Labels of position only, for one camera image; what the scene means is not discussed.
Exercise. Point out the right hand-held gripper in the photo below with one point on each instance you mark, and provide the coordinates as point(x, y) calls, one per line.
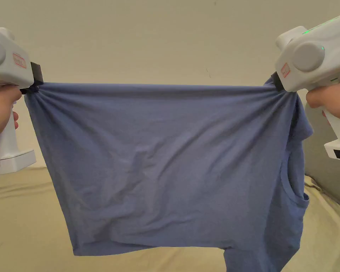
point(306, 56)

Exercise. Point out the blue shirt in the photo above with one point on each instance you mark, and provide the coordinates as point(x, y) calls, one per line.
point(170, 170)

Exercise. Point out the bed with beige sheet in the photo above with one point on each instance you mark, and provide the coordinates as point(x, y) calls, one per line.
point(19, 221)

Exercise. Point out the person's right hand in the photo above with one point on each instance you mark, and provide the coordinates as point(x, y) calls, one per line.
point(331, 99)

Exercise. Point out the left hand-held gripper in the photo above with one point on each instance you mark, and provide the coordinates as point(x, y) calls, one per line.
point(5, 65)

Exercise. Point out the person's left hand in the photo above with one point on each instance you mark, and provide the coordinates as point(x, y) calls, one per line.
point(0, 113)

